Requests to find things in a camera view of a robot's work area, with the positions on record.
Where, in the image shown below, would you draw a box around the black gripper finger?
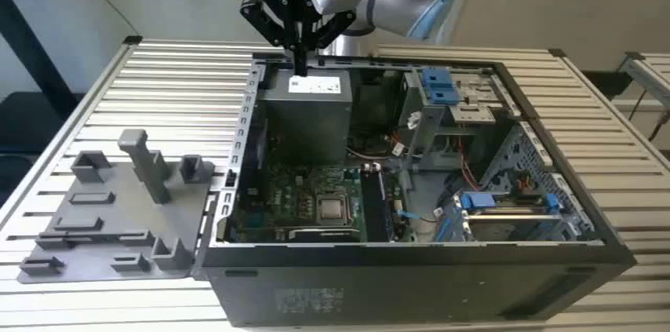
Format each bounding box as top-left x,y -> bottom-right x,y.
300,12 -> 356,76
240,0 -> 303,76

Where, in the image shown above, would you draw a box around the grey power supply unit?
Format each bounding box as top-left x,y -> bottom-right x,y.
254,68 -> 355,166

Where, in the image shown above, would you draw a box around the metal drive cage blue tabs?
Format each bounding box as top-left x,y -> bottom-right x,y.
396,67 -> 519,170

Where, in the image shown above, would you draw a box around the green motherboard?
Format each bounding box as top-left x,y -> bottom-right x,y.
229,162 -> 420,245

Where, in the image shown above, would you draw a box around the silver CPU in socket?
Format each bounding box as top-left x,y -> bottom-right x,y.
313,190 -> 352,227

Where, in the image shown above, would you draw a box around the dark furniture beside table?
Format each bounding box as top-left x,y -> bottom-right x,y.
0,0 -> 82,195

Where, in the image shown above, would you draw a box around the black labelled card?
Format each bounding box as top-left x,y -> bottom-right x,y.
285,228 -> 363,243

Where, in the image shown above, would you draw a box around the grey plastic parts rack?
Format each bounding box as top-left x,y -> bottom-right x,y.
14,127 -> 218,284

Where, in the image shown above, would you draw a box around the hard disk in blue carrier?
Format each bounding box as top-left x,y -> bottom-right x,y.
433,190 -> 595,243

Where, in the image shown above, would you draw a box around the neighbouring metal slat table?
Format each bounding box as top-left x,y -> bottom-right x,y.
611,51 -> 670,113

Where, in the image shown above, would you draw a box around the black open PC case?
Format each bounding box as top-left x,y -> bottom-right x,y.
192,51 -> 638,328

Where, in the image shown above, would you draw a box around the power wire bundle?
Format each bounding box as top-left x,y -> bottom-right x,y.
344,130 -> 407,160

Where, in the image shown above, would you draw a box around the red and orange wires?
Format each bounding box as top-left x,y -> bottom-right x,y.
455,133 -> 480,192

